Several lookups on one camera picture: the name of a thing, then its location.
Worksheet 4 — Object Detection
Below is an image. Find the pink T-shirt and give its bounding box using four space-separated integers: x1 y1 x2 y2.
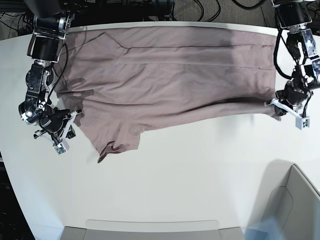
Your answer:
54 26 276 160

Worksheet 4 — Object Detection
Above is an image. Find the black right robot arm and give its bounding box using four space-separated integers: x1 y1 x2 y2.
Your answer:
18 0 74 143

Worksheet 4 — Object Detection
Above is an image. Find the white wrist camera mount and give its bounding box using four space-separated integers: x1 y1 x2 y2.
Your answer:
264 98 310 130
33 109 83 156

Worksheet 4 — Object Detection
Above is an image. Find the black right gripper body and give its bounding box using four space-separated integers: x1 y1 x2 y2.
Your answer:
38 107 72 138

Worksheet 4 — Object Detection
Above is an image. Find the grey bin right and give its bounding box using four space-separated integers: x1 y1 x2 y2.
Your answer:
261 164 320 240

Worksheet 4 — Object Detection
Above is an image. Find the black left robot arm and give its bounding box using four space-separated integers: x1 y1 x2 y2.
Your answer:
272 0 320 116

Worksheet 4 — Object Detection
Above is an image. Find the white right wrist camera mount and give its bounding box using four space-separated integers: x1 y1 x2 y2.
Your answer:
33 109 83 156

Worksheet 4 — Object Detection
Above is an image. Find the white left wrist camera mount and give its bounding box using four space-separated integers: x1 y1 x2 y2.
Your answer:
264 98 310 130

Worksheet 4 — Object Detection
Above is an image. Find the blue translucent object corner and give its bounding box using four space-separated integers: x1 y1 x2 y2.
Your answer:
243 217 286 240

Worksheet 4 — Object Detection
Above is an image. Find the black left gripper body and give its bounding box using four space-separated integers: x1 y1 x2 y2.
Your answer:
275 83 313 113

